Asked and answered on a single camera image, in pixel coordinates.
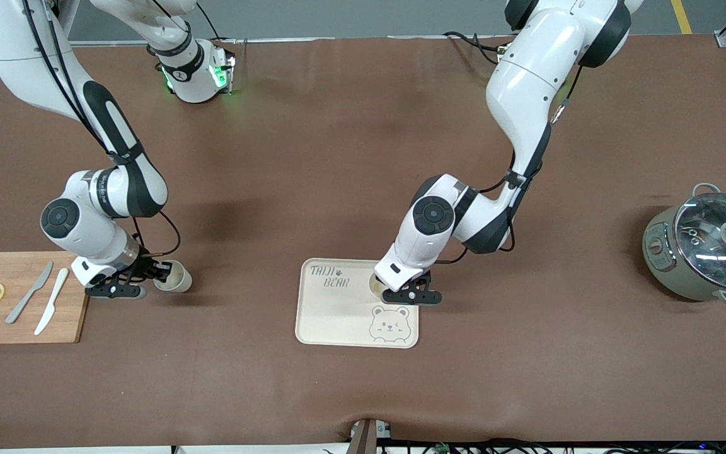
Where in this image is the metal table edge bracket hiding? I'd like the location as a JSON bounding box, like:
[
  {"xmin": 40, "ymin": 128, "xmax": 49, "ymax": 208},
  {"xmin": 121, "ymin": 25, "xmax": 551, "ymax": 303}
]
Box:
[{"xmin": 349, "ymin": 418, "xmax": 394, "ymax": 454}]

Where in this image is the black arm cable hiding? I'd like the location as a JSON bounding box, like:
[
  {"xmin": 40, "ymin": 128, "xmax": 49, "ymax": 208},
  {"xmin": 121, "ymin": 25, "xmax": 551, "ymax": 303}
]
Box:
[
  {"xmin": 20, "ymin": 0, "xmax": 182, "ymax": 259},
  {"xmin": 439, "ymin": 63, "xmax": 583, "ymax": 264}
]

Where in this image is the black right base cable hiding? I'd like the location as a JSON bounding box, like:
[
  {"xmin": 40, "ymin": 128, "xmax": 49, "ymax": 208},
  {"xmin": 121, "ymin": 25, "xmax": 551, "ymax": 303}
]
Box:
[{"xmin": 195, "ymin": 2, "xmax": 221, "ymax": 41}]

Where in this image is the black left base cable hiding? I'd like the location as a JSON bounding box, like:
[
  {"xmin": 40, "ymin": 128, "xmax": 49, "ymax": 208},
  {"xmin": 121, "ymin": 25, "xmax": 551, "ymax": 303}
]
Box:
[{"xmin": 443, "ymin": 30, "xmax": 507, "ymax": 67}]

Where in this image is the brown table mat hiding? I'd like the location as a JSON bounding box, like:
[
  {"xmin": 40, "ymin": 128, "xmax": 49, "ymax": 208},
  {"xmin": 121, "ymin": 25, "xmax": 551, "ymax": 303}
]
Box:
[{"xmin": 0, "ymin": 35, "xmax": 726, "ymax": 450}]

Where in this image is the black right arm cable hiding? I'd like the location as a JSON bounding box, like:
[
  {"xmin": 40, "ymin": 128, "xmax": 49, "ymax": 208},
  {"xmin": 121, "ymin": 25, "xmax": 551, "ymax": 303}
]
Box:
[{"xmin": 20, "ymin": 0, "xmax": 182, "ymax": 259}]

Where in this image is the grey plastic knife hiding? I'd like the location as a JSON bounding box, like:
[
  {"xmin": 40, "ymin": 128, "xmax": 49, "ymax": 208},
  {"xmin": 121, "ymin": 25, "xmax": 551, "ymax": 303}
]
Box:
[{"xmin": 6, "ymin": 262, "xmax": 54, "ymax": 325}]

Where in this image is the wooden cutting board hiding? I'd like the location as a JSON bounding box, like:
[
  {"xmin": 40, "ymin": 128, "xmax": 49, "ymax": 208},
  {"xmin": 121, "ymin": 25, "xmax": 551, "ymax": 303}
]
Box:
[{"xmin": 0, "ymin": 251, "xmax": 98, "ymax": 345}]

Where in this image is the white plastic knife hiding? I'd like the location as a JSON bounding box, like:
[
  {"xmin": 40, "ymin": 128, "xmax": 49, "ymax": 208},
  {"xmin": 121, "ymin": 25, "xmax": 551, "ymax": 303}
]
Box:
[{"xmin": 34, "ymin": 268, "xmax": 70, "ymax": 336}]

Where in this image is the black base cable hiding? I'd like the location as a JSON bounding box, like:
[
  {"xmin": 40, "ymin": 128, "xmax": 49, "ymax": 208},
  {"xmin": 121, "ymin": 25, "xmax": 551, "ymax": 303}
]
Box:
[
  {"xmin": 443, "ymin": 30, "xmax": 507, "ymax": 67},
  {"xmin": 195, "ymin": 2, "xmax": 221, "ymax": 41}
]

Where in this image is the cream bear print tray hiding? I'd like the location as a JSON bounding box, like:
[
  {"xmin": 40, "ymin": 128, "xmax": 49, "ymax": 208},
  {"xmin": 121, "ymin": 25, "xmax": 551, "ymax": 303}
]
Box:
[{"xmin": 294, "ymin": 258, "xmax": 421, "ymax": 349}]

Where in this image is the grey cooking pot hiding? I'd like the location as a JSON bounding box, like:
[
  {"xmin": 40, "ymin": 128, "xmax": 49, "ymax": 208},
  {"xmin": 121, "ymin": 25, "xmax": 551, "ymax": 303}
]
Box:
[{"xmin": 642, "ymin": 183, "xmax": 726, "ymax": 309}]

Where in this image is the glass pot lid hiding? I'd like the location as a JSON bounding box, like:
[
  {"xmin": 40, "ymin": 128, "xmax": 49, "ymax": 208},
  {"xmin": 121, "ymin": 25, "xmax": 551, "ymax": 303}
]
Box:
[{"xmin": 674, "ymin": 191, "xmax": 726, "ymax": 292}]

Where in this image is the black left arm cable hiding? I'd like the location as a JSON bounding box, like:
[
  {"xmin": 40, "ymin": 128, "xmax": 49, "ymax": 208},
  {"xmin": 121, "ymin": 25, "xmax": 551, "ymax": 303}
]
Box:
[{"xmin": 439, "ymin": 63, "xmax": 583, "ymax": 264}]

